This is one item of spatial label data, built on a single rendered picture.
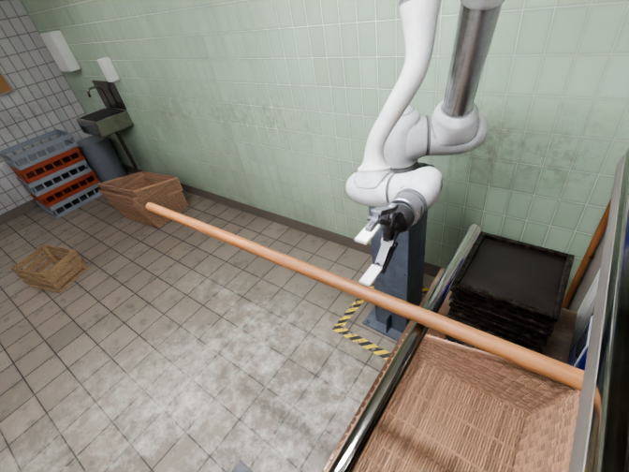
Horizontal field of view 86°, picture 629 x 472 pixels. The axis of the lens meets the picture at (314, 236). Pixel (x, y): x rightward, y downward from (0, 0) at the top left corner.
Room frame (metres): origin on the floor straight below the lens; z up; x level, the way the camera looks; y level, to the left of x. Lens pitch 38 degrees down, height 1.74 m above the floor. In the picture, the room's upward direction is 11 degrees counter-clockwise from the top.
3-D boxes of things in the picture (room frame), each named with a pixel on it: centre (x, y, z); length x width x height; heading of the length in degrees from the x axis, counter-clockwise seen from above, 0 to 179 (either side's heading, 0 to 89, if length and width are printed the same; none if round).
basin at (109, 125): (3.81, 1.95, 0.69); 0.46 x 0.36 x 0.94; 47
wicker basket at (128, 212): (3.09, 1.59, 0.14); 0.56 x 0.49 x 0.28; 53
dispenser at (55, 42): (4.25, 2.23, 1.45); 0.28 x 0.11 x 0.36; 47
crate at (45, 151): (3.76, 2.71, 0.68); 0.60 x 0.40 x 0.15; 137
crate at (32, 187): (3.76, 2.73, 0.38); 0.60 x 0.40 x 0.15; 135
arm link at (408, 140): (1.26, -0.42, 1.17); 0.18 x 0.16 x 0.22; 75
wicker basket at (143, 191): (3.09, 1.57, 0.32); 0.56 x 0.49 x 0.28; 55
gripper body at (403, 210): (0.68, -0.21, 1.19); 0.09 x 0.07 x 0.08; 137
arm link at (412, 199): (0.74, -0.26, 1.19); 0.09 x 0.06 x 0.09; 47
